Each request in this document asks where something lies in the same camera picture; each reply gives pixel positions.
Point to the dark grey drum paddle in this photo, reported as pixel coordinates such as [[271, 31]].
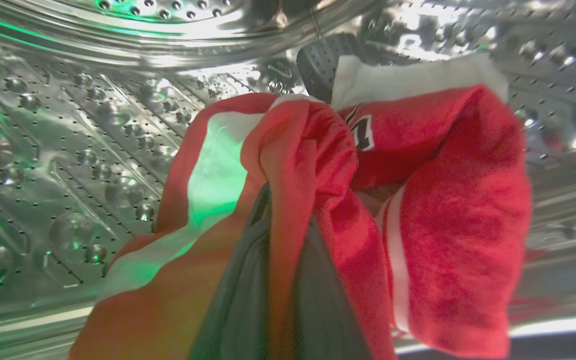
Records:
[[320, 62]]

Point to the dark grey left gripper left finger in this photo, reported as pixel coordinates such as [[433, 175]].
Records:
[[240, 300]]

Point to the stainless steel washing machine drum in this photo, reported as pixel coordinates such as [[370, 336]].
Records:
[[68, 150]]

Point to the red and white garment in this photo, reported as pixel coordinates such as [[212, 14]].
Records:
[[443, 200]]

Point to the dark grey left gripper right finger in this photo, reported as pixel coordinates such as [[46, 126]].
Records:
[[325, 310]]

